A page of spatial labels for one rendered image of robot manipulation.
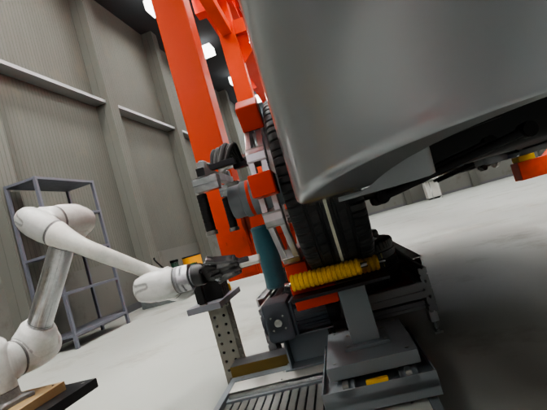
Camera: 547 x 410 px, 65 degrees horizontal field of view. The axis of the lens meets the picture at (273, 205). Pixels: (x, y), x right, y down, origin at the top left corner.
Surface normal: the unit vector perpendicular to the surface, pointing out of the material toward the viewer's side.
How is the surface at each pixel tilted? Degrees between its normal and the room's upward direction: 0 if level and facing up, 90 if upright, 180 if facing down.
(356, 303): 90
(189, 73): 90
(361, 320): 90
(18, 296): 90
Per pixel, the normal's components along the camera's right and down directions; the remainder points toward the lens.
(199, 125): -0.14, -0.01
